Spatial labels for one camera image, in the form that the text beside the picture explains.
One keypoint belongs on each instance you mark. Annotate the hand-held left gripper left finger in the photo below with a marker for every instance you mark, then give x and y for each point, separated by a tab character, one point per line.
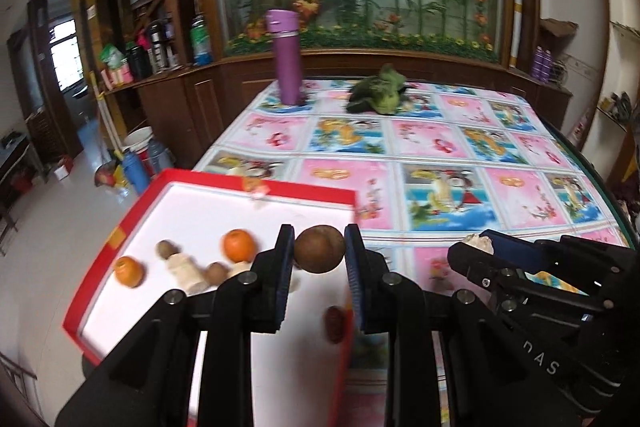
285	277

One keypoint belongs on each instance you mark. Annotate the white plastic bucket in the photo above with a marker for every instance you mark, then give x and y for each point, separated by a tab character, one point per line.
137	141

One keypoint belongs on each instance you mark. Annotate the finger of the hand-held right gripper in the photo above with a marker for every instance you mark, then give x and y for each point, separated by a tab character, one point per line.
475	264
515	252

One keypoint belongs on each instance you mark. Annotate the red date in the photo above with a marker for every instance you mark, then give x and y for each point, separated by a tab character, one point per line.
334	323

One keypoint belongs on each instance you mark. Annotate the orange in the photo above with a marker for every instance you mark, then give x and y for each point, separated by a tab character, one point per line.
239	245
129	270

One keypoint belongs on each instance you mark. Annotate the wooden cabinet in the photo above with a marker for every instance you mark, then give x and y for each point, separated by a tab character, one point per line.
200	97

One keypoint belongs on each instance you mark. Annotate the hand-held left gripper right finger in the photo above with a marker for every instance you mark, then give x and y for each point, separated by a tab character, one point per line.
355	277

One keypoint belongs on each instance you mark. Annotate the red tray with white inside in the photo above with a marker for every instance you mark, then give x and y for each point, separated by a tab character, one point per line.
200	217

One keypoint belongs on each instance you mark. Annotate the purple thermos bottle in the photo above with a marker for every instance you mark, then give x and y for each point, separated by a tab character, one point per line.
286	57

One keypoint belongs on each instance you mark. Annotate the red dustpan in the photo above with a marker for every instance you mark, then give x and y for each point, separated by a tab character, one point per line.
104	177

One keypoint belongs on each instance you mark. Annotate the colourful printed tablecloth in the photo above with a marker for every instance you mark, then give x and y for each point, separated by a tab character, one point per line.
425	157

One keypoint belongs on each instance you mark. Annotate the purple bottles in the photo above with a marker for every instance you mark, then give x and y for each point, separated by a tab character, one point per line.
542	64

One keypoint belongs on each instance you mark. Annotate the window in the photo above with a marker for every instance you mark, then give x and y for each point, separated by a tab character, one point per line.
65	52

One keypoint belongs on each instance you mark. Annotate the dark side table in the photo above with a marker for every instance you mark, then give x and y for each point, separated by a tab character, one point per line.
12	157

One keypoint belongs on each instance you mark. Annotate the green spray bottle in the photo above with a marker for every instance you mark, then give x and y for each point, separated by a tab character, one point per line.
200	39

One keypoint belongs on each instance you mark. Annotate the small white box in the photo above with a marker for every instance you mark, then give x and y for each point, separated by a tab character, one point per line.
62	168

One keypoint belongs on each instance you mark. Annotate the green crumpled cloth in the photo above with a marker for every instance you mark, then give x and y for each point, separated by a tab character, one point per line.
380	96

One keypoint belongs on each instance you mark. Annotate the grey thermos jug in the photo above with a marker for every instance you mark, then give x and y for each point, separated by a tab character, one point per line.
160	152

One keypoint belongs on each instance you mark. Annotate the green plastic bag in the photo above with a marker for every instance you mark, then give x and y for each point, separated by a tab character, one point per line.
112	56

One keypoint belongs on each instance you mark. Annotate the blue thermos jug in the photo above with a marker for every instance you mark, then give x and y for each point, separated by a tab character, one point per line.
134	169

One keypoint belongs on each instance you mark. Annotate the black steel thermos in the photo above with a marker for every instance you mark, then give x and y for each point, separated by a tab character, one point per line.
159	47

